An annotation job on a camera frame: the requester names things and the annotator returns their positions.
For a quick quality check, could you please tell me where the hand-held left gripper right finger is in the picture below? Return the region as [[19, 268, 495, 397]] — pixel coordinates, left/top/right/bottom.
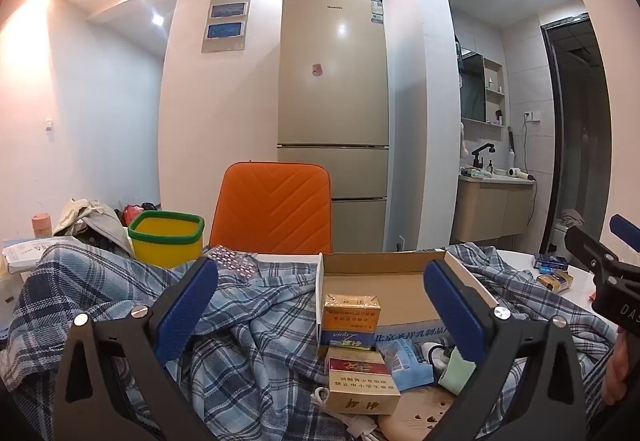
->
[[424, 260, 588, 441]]

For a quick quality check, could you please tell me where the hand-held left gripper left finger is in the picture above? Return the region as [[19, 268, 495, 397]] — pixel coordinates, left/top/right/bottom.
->
[[52, 257, 219, 441]]

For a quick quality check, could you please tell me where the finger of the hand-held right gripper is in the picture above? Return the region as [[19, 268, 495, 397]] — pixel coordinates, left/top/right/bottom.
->
[[609, 214, 640, 253], [564, 225, 623, 274]]

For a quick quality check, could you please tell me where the light green cloth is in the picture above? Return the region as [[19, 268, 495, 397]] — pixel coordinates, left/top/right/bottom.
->
[[439, 348, 476, 394]]

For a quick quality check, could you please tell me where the shallow cardboard box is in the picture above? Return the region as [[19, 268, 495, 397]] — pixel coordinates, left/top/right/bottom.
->
[[315, 250, 499, 347]]

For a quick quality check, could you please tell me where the beige round disc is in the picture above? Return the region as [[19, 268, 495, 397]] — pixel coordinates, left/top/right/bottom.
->
[[377, 388, 458, 441]]

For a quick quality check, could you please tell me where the gold blue cigarette pack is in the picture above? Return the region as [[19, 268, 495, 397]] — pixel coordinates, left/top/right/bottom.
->
[[320, 294, 382, 352]]

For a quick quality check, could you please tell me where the red gold cigarette pack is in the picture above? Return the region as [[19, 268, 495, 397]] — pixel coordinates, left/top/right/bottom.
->
[[324, 348, 402, 414]]

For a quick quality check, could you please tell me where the white charging cable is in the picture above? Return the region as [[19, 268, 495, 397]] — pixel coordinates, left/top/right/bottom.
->
[[311, 387, 386, 441]]

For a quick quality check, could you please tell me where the person's right hand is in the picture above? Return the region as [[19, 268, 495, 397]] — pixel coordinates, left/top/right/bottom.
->
[[601, 333, 640, 407]]

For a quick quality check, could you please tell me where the white trash bin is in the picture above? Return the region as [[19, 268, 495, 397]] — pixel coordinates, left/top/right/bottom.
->
[[552, 208, 586, 254]]

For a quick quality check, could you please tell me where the yellow bin green rim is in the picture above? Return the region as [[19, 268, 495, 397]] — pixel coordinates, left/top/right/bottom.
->
[[127, 211, 206, 269]]

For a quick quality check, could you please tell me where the pill blister pack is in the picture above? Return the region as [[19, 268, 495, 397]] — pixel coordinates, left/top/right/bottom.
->
[[205, 246, 261, 278]]

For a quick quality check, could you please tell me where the blue plaid cloth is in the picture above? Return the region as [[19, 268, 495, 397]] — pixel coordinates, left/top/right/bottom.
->
[[0, 241, 621, 441]]

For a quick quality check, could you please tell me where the beige vanity cabinet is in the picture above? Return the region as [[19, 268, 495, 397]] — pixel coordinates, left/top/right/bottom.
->
[[450, 171, 536, 244]]

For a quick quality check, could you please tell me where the red bag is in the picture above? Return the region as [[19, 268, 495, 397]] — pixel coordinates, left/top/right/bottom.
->
[[122, 203, 146, 227]]

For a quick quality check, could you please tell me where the pile of beige clothes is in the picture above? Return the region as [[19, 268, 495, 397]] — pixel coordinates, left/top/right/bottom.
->
[[52, 197, 133, 254]]

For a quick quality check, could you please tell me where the orange quilted chair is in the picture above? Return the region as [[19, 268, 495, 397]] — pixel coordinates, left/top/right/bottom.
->
[[208, 162, 333, 256]]

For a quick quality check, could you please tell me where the black faucet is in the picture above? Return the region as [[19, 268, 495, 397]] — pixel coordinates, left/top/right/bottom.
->
[[470, 143, 496, 170]]

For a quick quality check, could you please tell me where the pink cup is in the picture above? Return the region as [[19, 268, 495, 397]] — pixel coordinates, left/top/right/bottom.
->
[[31, 213, 54, 238]]

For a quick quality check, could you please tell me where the white packet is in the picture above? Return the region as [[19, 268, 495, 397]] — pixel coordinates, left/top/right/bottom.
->
[[1, 241, 51, 272]]

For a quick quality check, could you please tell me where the mirror cabinet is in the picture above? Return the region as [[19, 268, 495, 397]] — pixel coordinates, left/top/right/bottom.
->
[[456, 47, 506, 128]]

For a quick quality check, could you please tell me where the beige refrigerator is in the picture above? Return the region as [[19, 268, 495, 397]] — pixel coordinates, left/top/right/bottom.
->
[[276, 0, 390, 254]]

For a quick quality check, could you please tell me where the white plush hair tie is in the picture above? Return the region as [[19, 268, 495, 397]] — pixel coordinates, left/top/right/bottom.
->
[[420, 341, 453, 372]]

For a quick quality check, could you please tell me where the dark door frame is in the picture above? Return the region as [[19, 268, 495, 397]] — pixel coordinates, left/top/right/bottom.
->
[[540, 13, 613, 257]]

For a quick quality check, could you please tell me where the grey wall panel blue window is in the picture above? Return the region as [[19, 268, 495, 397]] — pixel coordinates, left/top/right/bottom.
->
[[201, 21, 247, 54], [208, 0, 252, 22]]

